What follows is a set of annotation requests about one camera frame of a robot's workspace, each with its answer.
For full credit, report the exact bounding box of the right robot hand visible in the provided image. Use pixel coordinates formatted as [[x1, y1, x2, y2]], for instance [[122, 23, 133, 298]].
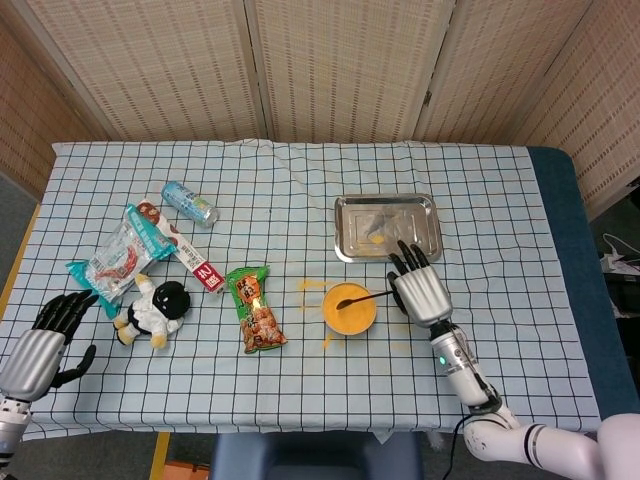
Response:
[[386, 239, 453, 330]]

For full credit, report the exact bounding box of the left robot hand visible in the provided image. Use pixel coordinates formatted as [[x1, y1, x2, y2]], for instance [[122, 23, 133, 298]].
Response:
[[0, 289, 101, 402]]

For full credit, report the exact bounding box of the black spoon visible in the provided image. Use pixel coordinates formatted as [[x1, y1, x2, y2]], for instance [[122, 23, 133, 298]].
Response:
[[335, 291, 397, 311]]

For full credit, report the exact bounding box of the bowl of orange powder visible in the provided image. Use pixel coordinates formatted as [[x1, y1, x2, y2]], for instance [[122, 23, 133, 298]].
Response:
[[321, 281, 378, 337]]

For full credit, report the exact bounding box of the stainless steel tray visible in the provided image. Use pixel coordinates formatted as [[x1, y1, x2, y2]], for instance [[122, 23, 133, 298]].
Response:
[[333, 193, 443, 265]]

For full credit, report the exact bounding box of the black white plush toy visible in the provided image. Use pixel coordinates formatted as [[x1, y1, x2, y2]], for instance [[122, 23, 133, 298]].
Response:
[[112, 273, 192, 350]]

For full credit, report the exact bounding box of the teal clear snack bag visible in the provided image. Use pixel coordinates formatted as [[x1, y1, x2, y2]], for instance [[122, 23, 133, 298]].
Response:
[[66, 203, 180, 318]]

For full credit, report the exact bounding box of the blue padded table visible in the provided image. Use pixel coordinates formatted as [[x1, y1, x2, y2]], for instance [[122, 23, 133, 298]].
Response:
[[527, 145, 640, 437]]

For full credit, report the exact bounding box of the green snack bag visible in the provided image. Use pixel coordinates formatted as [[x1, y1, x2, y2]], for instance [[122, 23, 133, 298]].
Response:
[[225, 265, 290, 356]]

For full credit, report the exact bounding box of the blue checkered tablecloth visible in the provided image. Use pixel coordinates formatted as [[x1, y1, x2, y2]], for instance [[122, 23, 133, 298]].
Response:
[[0, 138, 602, 442]]

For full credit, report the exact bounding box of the long red white box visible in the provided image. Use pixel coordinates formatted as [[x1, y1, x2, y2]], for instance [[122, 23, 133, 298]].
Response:
[[135, 199, 225, 297]]

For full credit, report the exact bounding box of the blue chair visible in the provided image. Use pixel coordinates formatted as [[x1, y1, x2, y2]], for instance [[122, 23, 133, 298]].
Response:
[[209, 430, 424, 480]]

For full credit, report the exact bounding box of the black equipment pile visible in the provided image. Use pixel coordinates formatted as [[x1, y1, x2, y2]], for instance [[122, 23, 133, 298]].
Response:
[[602, 269, 640, 319]]

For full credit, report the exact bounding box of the blue drink can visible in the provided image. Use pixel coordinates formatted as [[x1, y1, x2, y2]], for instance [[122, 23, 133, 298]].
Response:
[[160, 181, 221, 230]]

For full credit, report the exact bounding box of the beige folding screen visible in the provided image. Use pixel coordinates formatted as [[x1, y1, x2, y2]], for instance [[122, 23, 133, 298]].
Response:
[[0, 0, 640, 222]]

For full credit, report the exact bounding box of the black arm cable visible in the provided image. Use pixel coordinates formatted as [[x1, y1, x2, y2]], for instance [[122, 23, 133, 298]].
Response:
[[441, 407, 481, 480]]

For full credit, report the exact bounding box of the white cable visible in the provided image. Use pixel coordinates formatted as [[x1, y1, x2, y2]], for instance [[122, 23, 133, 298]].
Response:
[[601, 232, 640, 264]]

